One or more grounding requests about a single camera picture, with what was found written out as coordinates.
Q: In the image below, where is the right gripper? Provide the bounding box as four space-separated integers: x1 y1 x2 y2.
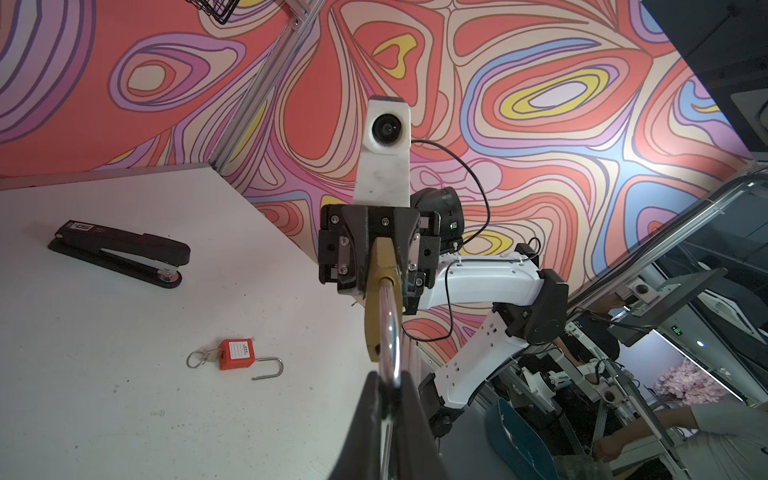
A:
317 204 441 315

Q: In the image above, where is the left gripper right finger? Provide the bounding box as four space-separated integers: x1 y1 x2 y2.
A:
389 371 449 480

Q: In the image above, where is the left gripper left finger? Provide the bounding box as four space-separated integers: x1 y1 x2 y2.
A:
329 371 387 480

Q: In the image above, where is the brass padlock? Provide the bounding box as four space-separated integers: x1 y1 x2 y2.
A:
364 237 403 391

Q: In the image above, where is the person forearm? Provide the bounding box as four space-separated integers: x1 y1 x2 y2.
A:
612 407 699 447

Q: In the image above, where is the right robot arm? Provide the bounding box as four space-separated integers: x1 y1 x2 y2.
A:
318 187 569 438

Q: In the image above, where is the person hand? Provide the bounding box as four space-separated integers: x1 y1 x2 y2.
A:
592 435 625 463

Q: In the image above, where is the red padlock with keys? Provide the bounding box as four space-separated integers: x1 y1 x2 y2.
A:
185 338 285 381

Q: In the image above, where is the black stapler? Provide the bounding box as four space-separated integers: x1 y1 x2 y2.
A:
48 220 191 289

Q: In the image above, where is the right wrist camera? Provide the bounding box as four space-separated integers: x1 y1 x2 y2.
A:
352 96 411 207

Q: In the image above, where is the black wire basket back wall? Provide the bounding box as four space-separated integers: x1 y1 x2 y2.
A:
186 0 240 25

